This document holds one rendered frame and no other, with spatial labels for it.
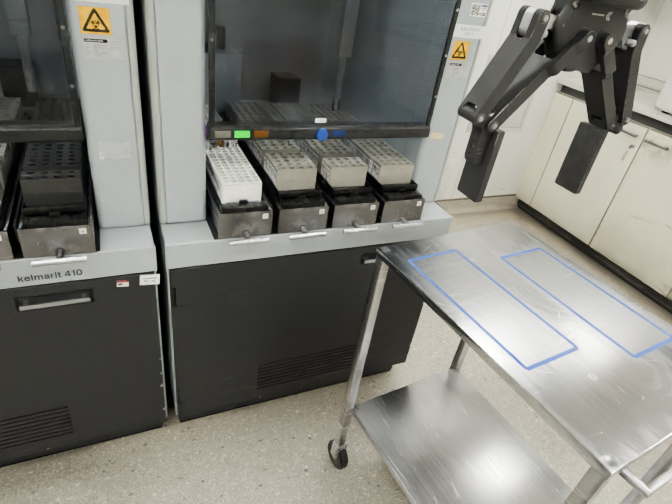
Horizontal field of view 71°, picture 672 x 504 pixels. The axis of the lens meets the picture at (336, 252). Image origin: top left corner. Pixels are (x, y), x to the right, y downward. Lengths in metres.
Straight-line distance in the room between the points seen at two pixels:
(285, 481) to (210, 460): 0.24
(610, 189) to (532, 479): 2.04
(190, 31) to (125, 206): 0.42
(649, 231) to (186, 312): 2.46
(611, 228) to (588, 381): 2.27
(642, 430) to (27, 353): 1.26
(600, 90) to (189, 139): 0.87
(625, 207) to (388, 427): 2.11
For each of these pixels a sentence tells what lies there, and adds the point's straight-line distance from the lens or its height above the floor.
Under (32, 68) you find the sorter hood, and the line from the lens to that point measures 1.09.
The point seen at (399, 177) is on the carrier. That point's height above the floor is 0.84.
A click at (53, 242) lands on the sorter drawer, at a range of 1.15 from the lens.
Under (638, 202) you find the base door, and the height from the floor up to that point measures 0.45.
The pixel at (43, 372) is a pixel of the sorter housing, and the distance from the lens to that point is 1.39.
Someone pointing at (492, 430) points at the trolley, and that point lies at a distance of 1.52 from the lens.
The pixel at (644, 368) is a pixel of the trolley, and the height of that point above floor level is 0.82.
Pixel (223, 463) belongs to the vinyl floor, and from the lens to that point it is 1.63.
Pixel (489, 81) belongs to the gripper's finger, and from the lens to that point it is 0.44.
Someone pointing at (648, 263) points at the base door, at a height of 0.19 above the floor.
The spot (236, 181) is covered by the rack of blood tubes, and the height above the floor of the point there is 0.86.
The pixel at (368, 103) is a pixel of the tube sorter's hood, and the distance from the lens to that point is 1.26.
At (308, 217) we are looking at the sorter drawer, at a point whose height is 0.78.
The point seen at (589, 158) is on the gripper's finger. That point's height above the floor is 1.23.
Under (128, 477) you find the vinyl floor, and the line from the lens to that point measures 1.64.
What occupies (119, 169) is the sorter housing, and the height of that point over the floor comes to 0.89.
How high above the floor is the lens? 1.37
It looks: 33 degrees down
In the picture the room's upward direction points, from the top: 10 degrees clockwise
